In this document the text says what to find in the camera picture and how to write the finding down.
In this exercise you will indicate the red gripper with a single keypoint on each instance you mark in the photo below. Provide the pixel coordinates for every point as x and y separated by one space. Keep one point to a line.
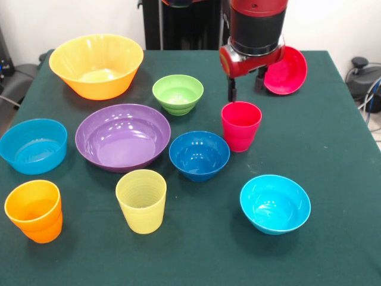
238 65

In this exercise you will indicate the red-pink bowl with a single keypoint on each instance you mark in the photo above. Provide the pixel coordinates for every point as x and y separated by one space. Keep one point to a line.
287 74

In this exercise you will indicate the red-pink cup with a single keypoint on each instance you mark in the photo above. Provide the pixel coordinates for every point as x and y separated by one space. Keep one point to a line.
241 134

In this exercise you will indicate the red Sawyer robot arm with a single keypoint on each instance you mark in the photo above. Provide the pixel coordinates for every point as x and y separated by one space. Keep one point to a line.
257 24

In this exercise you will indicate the green bowl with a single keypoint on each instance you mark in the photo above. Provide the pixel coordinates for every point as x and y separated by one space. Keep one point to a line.
178 95

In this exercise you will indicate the dark blue bowl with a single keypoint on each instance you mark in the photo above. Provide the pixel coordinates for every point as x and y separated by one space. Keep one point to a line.
199 158

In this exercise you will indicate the cyan bowl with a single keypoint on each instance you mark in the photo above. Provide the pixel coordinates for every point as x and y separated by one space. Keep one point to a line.
274 208

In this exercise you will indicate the large purple bowl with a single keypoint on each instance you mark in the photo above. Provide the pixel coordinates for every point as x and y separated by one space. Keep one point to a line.
122 143

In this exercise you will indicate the large orange bowl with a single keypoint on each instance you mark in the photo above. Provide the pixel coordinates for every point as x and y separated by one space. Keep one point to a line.
89 59

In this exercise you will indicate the yellow-green cup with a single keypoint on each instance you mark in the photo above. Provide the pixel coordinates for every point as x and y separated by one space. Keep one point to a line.
141 214

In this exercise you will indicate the dark green tablecloth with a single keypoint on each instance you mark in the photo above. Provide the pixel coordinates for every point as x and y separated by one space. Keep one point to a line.
208 262

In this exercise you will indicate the blue ribbed bowl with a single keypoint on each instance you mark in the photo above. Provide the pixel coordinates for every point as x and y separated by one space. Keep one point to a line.
32 155

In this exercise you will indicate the black device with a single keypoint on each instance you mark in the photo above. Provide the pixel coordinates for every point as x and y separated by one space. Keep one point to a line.
6 65

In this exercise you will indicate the orange cup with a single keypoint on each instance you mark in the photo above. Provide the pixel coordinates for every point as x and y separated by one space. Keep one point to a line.
35 226

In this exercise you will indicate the grey pedestal foot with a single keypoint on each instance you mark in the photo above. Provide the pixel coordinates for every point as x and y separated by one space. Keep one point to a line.
366 77
21 77

